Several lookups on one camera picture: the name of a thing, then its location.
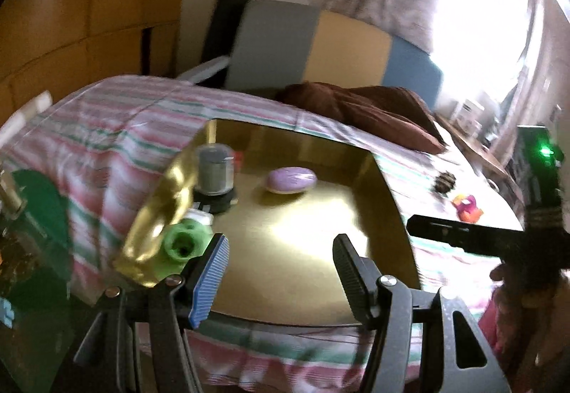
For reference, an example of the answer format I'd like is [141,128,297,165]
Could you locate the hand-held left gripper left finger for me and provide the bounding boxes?
[73,233,230,393]

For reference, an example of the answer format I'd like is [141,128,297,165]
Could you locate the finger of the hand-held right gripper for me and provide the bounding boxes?
[406,215,528,258]

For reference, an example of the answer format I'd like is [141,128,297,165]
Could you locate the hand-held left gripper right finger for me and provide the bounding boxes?
[333,234,513,393]

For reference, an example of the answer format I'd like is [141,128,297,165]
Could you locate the orange plastic toy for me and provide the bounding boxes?
[458,206,485,223]

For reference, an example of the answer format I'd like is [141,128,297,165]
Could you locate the green plastic toy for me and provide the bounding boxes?
[162,218,212,264]

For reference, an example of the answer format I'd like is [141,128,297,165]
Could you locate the gold metal tin box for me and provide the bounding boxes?
[111,119,421,327]

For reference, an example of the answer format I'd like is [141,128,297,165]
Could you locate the grey jar with black lid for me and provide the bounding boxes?
[192,144,239,216]

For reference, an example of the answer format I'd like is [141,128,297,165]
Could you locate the purple oval soap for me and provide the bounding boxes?
[266,167,318,194]

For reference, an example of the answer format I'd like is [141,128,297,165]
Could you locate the person's right hand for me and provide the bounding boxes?
[490,264,570,371]

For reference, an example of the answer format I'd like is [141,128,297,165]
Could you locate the pink plastic toy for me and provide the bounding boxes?
[452,193,477,211]

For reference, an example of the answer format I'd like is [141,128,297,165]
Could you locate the brown pine cone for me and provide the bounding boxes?
[434,170,457,193]

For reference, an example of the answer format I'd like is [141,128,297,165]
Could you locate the wooden shelf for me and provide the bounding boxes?
[439,112,513,180]

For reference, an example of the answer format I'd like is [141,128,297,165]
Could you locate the white box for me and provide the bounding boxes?
[452,99,484,131]

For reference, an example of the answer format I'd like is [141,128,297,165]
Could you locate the brown quilted cloth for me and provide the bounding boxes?
[274,81,448,153]

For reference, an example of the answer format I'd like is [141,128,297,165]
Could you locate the striped pink green blanket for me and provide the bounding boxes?
[0,74,524,393]

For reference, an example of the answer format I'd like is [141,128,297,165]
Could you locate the green glass side table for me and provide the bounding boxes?
[0,169,74,393]

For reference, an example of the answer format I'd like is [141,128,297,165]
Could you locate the window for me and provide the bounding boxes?
[427,0,548,109]

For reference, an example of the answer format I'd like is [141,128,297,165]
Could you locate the blue puzzle piece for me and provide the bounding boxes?
[0,297,16,327]

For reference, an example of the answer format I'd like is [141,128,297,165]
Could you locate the white foam piece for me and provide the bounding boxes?
[176,55,230,86]

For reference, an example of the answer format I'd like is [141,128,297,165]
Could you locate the grey yellow blue sofa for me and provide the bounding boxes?
[225,0,446,109]

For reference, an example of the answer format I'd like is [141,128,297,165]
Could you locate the stack of paper cups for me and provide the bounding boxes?
[0,91,53,144]

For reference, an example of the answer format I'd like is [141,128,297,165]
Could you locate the black rolled mat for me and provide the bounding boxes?
[200,0,252,64]

